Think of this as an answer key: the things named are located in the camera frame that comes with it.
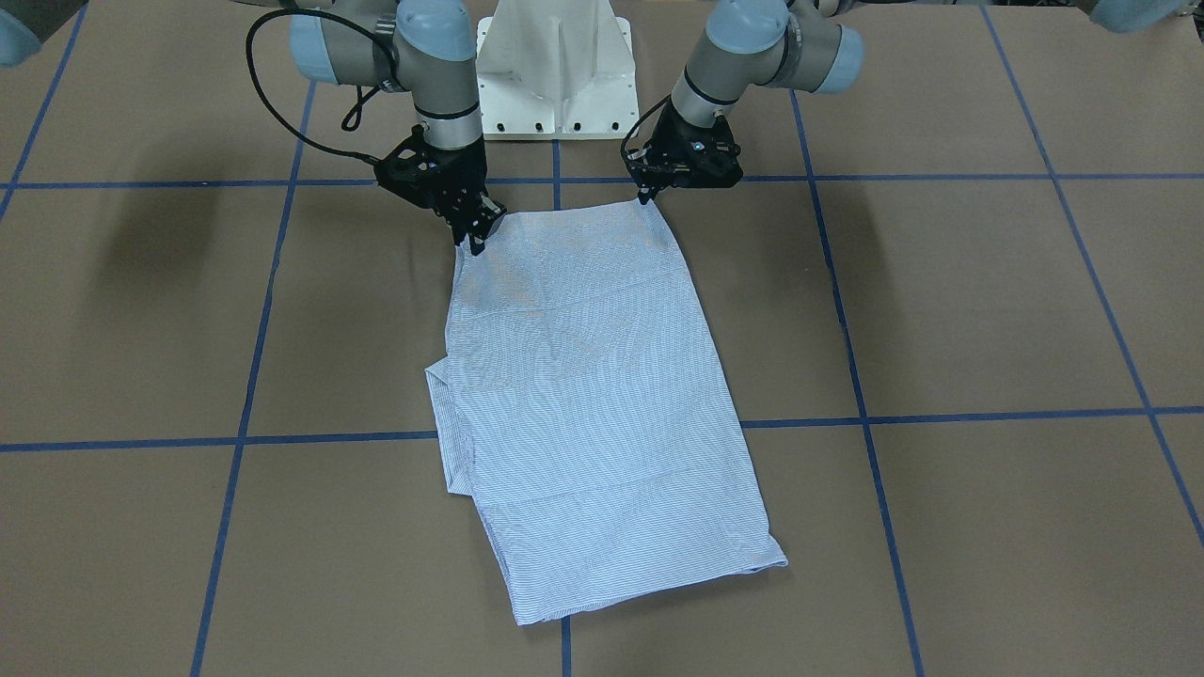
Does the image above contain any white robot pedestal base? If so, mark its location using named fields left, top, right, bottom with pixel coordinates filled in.
left=476, top=1, right=641, bottom=142

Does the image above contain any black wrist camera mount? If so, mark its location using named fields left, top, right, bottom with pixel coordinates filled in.
left=373, top=124, right=439, bottom=211
left=672, top=116, right=744, bottom=189

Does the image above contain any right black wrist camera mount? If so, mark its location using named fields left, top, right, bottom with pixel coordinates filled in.
left=373, top=124, right=439, bottom=211

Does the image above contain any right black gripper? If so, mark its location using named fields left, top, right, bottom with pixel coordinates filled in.
left=419, top=136, right=508, bottom=257

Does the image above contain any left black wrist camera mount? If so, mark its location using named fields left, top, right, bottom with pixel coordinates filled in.
left=672, top=116, right=744, bottom=189

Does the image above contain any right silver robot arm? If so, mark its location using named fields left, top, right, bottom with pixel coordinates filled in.
left=287, top=1, right=506, bottom=257

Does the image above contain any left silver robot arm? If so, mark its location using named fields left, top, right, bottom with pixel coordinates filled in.
left=620, top=1, right=864, bottom=205

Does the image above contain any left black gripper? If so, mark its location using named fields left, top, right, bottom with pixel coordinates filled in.
left=626, top=99, right=686, bottom=205

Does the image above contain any light blue striped shirt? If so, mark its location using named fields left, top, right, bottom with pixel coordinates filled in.
left=426, top=198, right=787, bottom=626

